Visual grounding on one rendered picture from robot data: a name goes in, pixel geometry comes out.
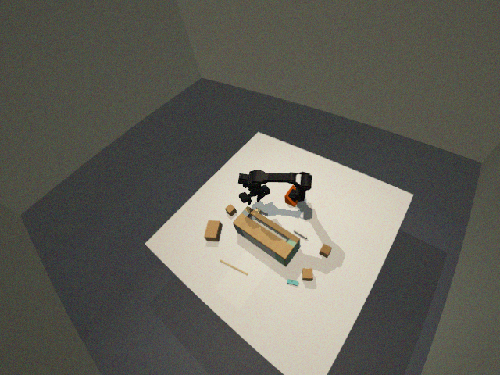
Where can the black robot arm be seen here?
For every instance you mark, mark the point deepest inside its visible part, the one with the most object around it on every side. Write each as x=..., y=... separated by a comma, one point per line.
x=256, y=178

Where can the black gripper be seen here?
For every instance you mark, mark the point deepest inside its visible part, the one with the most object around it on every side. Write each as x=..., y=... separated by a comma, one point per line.
x=260, y=191

